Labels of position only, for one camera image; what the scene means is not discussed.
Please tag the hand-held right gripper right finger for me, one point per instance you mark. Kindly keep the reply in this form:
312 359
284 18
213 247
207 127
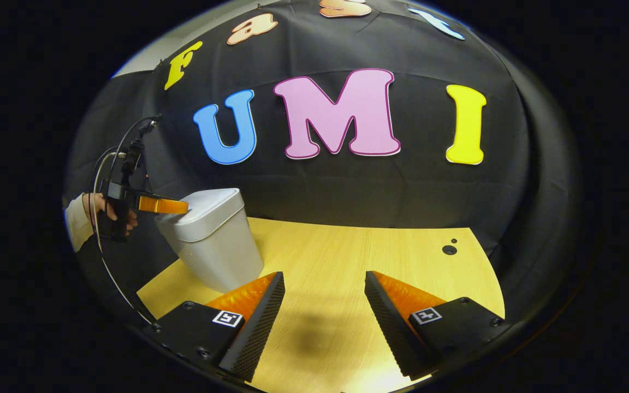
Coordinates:
393 327

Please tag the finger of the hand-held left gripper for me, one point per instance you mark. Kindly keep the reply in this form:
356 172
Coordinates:
161 205

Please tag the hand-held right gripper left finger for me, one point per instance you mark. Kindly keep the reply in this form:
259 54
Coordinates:
260 327

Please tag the grey desktop garbage bin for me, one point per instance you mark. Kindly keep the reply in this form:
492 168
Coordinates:
216 245

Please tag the wooden desktop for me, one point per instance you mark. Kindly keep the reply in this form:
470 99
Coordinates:
347 256

